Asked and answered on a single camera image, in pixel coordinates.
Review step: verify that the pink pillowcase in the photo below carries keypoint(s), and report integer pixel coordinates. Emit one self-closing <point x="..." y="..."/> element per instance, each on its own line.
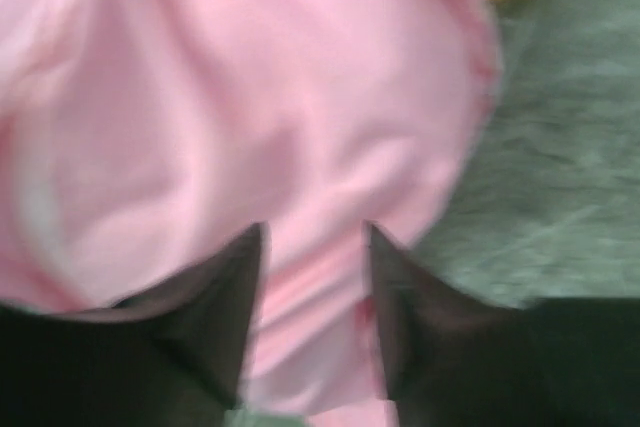
<point x="138" y="136"/>

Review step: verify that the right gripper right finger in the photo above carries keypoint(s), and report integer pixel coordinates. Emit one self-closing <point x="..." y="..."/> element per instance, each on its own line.
<point x="450" y="359"/>

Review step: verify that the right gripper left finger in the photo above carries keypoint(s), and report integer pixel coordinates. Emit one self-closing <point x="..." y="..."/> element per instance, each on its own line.
<point x="170" y="355"/>

